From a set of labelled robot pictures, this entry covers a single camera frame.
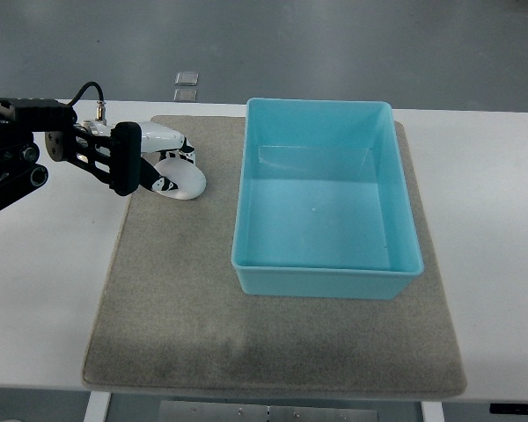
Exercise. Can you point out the white table leg left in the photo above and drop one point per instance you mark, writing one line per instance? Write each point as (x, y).
(97, 407)

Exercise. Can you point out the upper floor socket plate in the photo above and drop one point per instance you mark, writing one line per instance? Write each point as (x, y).
(187, 78)

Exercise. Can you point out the floor socket plate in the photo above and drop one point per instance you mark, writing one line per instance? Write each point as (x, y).
(187, 78)
(184, 95)

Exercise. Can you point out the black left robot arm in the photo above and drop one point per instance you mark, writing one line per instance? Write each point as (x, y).
(123, 156)

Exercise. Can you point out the white rabbit toy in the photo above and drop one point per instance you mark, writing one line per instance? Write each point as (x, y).
(188, 180)

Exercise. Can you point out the white table leg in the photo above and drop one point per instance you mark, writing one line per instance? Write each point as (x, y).
(432, 411)
(97, 407)

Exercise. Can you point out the lower floor socket plate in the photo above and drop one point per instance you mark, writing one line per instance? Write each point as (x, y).
(184, 95)

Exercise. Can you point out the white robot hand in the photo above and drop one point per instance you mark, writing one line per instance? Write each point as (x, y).
(155, 138)

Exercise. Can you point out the white table leg right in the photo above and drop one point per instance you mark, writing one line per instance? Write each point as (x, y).
(432, 411)

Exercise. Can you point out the metal table base plate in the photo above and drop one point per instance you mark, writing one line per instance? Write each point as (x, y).
(200, 411)

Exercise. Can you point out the black table control panel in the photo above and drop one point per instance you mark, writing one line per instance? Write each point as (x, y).
(509, 409)

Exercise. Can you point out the grey felt mat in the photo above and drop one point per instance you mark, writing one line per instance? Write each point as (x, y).
(173, 318)

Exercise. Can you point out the blue plastic box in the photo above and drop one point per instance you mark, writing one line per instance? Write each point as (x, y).
(323, 203)

